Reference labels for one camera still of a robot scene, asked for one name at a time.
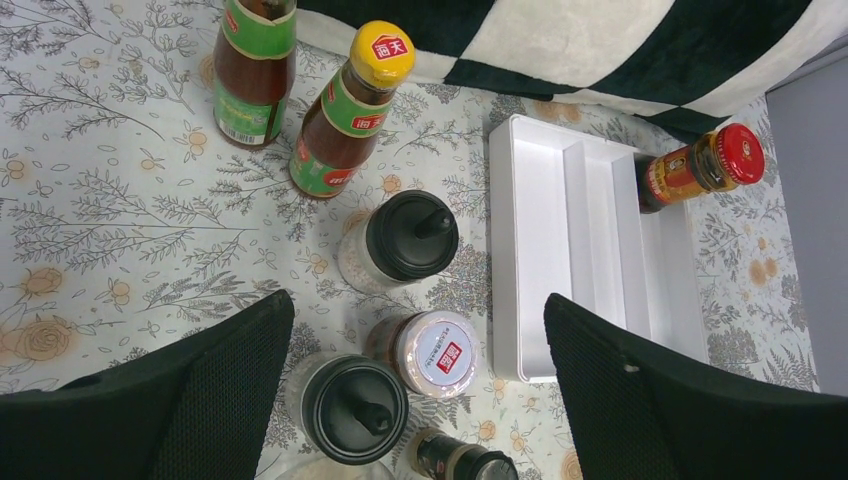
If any yellow cap sauce bottle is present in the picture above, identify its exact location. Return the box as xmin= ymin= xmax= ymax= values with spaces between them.
xmin=213 ymin=0 xmax=297 ymax=148
xmin=289 ymin=20 xmax=416 ymax=198

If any black spout lid shaker jar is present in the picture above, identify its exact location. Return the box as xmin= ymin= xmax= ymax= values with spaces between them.
xmin=338 ymin=190 xmax=459 ymax=294

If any small black pepper bottle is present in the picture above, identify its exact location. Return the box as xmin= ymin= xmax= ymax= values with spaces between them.
xmin=406 ymin=428 xmax=519 ymax=480

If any floral patterned table mat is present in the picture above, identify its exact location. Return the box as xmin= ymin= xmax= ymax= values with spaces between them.
xmin=1 ymin=1 xmax=820 ymax=479

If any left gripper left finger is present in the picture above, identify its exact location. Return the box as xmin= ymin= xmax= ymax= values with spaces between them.
xmin=1 ymin=290 xmax=295 ymax=479

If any white divided organizer tray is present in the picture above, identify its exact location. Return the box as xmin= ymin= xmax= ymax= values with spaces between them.
xmin=488 ymin=115 xmax=708 ymax=384

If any glass jar with metal lid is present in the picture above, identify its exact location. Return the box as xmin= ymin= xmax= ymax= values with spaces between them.
xmin=277 ymin=458 xmax=395 ymax=480

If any red lid chili sauce jar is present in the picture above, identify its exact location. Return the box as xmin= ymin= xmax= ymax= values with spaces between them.
xmin=636 ymin=123 xmax=766 ymax=214

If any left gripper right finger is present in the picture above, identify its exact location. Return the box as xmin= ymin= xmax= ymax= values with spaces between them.
xmin=544 ymin=293 xmax=847 ymax=479

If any black and white checkered pillow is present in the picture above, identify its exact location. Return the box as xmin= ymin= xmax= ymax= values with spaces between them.
xmin=297 ymin=0 xmax=847 ymax=140

